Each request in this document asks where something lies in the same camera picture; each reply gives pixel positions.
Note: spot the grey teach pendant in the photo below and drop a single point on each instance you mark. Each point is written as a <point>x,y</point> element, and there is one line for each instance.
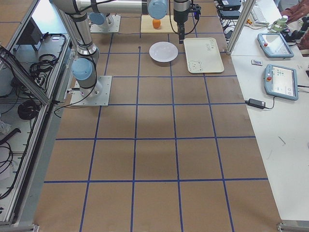
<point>281,82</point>
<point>274,45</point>

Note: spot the white keyboard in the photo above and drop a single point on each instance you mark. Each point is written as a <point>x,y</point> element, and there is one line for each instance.
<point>257,16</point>

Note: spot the black power brick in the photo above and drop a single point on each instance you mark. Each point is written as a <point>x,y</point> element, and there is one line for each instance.
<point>228,14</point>

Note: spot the bamboo cutting board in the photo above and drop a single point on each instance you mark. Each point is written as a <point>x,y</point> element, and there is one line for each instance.
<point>147,27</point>

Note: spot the aluminium frame post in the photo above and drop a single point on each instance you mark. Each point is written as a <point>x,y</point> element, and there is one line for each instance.
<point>245,12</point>

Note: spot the near grey teach pendant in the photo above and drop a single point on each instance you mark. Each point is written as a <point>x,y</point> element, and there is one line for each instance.
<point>281,82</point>

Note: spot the cream bear tray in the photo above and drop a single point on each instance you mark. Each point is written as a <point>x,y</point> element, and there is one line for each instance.
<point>202,55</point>

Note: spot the black power adapter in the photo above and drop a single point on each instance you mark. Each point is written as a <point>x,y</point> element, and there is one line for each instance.
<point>256,103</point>

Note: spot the small white card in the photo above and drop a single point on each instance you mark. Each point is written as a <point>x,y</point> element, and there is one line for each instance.
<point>256,62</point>

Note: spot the white round plate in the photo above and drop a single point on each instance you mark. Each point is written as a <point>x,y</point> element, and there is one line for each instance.
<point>163,52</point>

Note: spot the orange fruit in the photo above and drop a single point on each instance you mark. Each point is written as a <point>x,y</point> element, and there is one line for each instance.
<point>156,23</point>

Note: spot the aluminium frame rail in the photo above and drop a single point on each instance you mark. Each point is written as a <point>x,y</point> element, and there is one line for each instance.
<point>22,75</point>

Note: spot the green white bottle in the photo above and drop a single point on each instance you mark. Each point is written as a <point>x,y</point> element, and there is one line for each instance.
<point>279,25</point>

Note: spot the far grey teach pendant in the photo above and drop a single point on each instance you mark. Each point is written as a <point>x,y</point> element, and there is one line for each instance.
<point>274,45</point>

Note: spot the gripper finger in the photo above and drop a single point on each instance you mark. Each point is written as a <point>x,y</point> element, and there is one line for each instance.
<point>182,32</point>

